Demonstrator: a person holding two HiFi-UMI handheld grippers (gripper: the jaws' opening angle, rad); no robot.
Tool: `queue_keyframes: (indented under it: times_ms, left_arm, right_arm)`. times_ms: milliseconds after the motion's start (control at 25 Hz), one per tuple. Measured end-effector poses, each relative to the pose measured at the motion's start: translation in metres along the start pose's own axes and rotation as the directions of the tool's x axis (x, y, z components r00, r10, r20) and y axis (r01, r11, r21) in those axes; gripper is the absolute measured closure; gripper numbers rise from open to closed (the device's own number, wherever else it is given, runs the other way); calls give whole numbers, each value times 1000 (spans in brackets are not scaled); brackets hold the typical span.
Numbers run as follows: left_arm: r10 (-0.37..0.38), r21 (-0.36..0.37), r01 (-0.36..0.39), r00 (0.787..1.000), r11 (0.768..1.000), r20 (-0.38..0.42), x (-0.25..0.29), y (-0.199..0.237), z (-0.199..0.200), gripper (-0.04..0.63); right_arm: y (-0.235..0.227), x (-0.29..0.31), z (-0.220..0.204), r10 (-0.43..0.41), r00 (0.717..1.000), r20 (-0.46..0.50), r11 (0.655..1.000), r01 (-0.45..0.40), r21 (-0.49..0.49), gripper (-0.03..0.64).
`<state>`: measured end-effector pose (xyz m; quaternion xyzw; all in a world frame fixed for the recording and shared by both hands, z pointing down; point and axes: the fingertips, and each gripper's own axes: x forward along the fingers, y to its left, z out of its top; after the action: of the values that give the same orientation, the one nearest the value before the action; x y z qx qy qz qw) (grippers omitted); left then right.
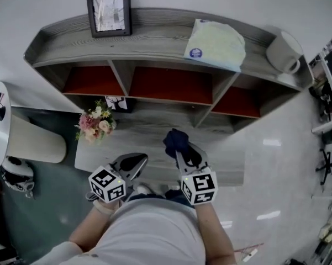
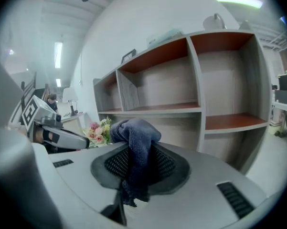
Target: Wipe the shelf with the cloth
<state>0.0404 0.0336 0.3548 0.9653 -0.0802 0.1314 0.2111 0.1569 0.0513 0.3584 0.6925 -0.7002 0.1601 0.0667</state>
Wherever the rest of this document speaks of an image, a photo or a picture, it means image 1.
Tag black office chair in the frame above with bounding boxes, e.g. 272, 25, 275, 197
315, 145, 332, 186

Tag light grey wooden desk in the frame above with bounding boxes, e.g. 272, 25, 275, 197
74, 103, 245, 187

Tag pale tissue pack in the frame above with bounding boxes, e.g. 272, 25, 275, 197
182, 18, 247, 73

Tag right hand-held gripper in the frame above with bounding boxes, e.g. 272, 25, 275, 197
175, 143, 219, 206

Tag person's white shoe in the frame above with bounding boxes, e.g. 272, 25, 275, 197
136, 184, 157, 196

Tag person's right forearm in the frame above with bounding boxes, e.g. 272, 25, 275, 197
194, 203, 236, 265

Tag person's left forearm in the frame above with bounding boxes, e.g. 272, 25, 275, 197
68, 203, 119, 253

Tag person's white t-shirt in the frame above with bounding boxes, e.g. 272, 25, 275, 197
30, 197, 208, 265

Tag round white side table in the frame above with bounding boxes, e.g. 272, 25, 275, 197
0, 81, 68, 167

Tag black tree picture frame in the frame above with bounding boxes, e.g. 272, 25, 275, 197
85, 0, 133, 39

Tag wooden shelf unit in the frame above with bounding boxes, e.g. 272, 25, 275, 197
23, 7, 314, 134

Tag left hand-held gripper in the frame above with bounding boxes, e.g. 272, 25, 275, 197
87, 152, 149, 204

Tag white device with black cables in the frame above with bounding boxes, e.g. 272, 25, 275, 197
0, 156, 35, 199

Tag person's blue jeans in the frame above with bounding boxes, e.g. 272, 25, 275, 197
128, 189, 196, 210

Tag pink and cream flower bouquet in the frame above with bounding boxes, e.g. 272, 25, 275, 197
74, 99, 118, 145

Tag white mug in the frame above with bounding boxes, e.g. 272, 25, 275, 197
265, 30, 305, 75

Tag small black deer picture frame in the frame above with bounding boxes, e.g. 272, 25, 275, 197
104, 95, 134, 114

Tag dark wiping cloth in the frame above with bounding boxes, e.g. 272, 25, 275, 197
162, 128, 190, 160

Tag white wristband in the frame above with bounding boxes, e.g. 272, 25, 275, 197
93, 200, 117, 215

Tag white power strip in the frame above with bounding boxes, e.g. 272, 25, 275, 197
234, 241, 266, 263

